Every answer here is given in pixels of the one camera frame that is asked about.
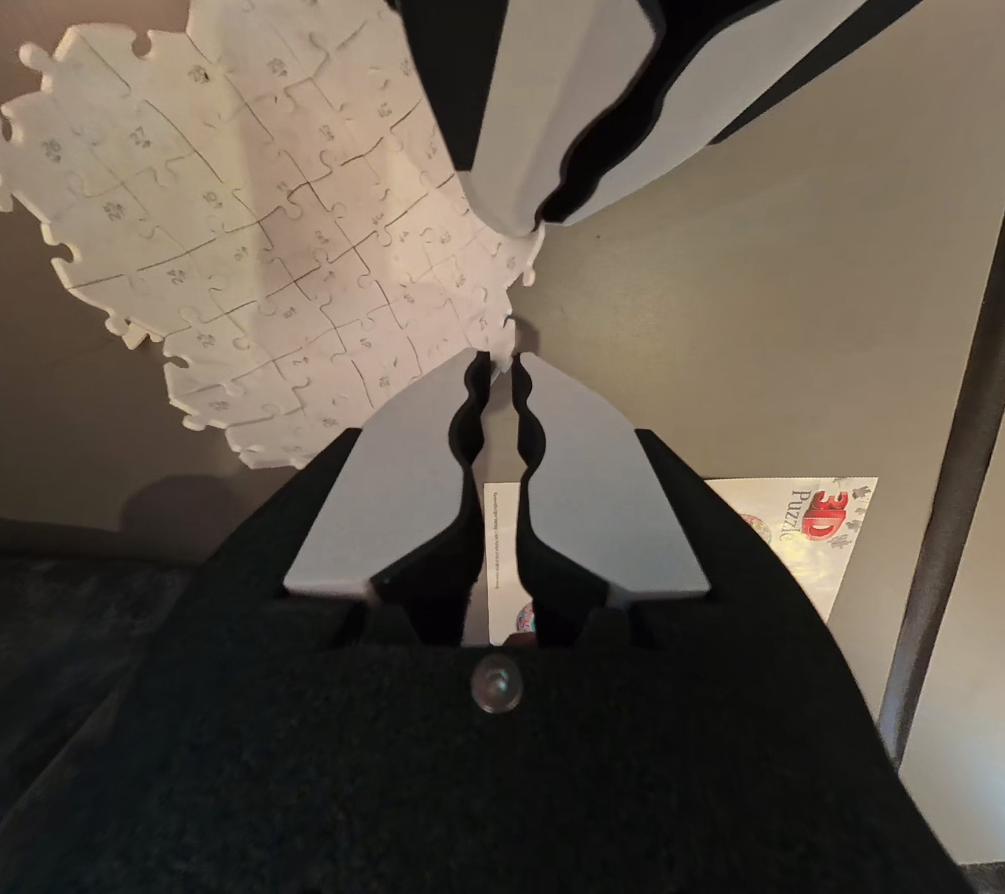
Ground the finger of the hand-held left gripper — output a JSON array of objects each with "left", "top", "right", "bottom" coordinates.
[
  {"left": 462, "top": 0, "right": 670, "bottom": 241},
  {"left": 540, "top": 0, "right": 894, "bottom": 229}
]

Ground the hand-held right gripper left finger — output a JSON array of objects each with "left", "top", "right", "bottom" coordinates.
[{"left": 283, "top": 351, "right": 493, "bottom": 647}]

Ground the partly built white puzzle ball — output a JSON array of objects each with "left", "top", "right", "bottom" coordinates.
[{"left": 0, "top": 0, "right": 546, "bottom": 471}]

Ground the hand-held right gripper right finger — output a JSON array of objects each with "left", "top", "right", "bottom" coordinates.
[{"left": 510, "top": 352, "right": 711, "bottom": 647}]

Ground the printed instruction leaflet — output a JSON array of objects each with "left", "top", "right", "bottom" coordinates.
[{"left": 483, "top": 476, "right": 879, "bottom": 647}]

